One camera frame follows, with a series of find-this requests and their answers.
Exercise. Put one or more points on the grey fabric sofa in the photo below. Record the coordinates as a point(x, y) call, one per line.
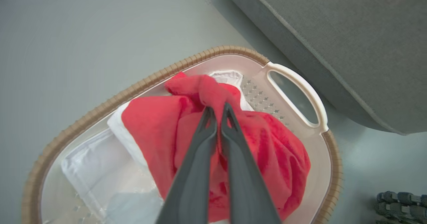
point(340, 43)

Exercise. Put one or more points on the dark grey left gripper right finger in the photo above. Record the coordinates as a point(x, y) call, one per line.
point(245, 184)

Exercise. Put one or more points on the white wicker-rimmed laundry basket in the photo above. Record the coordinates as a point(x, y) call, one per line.
point(300, 93)

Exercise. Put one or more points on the white cloths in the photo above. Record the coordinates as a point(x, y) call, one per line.
point(100, 170)

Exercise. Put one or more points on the red garment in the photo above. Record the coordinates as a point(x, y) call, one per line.
point(156, 130)

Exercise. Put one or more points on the ribbed dark robot base wheel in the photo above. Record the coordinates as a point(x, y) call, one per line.
point(402, 207)

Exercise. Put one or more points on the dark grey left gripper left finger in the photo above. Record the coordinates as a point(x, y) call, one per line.
point(195, 174)

